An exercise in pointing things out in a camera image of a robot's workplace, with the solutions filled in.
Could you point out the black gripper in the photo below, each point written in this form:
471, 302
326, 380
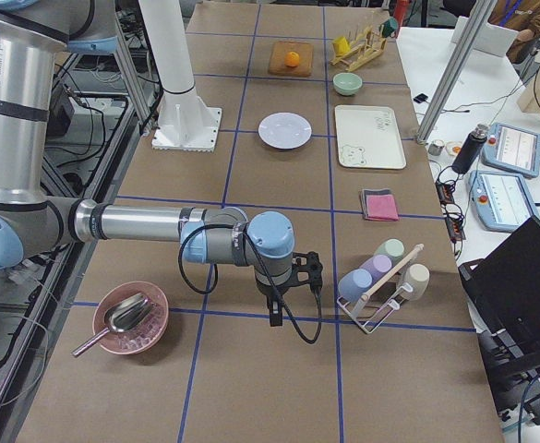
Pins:
270, 293

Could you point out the white round plate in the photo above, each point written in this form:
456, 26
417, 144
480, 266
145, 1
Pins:
285, 131

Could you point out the orange fruit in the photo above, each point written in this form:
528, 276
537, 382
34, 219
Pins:
292, 59

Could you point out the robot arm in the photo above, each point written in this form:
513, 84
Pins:
32, 33

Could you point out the cream bear tray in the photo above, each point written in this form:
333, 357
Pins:
368, 137

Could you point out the blue cup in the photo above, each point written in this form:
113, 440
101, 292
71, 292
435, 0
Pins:
353, 284

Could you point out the purple cup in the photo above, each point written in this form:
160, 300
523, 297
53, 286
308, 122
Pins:
377, 266

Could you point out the pink bowl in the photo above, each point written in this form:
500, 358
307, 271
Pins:
146, 323

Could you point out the grey cloth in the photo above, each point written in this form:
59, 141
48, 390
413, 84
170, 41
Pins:
365, 192

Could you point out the metal scoop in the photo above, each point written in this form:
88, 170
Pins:
120, 318

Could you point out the beige cup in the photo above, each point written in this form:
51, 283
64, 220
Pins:
414, 281

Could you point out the pink cloth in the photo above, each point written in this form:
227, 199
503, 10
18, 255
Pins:
381, 208

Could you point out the small metal tin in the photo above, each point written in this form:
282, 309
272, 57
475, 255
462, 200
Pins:
435, 147

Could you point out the light green bowl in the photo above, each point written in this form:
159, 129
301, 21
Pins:
347, 83

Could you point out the orange white round object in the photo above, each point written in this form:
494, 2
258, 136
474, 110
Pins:
453, 149

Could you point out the black laptop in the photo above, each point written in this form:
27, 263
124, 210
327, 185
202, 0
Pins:
505, 290

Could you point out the wooden cutting board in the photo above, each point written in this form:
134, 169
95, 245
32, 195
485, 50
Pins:
279, 50

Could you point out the teach pendant near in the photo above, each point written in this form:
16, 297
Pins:
502, 201

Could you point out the teach pendant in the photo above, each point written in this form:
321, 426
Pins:
502, 201
511, 149

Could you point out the small black device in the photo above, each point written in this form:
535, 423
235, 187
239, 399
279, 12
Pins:
420, 98

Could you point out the black bottle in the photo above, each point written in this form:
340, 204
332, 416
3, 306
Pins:
470, 149

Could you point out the yellow mug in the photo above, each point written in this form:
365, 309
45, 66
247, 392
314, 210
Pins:
341, 46

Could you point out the wooden dish rack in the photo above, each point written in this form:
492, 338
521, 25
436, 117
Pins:
366, 46

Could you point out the teach pendant far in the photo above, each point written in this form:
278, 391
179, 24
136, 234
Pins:
511, 149

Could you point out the dark green cup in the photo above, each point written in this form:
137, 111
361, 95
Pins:
388, 28

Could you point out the white wire cup rack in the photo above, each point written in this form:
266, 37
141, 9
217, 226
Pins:
383, 298

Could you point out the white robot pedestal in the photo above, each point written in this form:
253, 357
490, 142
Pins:
185, 122

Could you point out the aluminium frame post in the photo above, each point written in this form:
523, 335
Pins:
478, 18

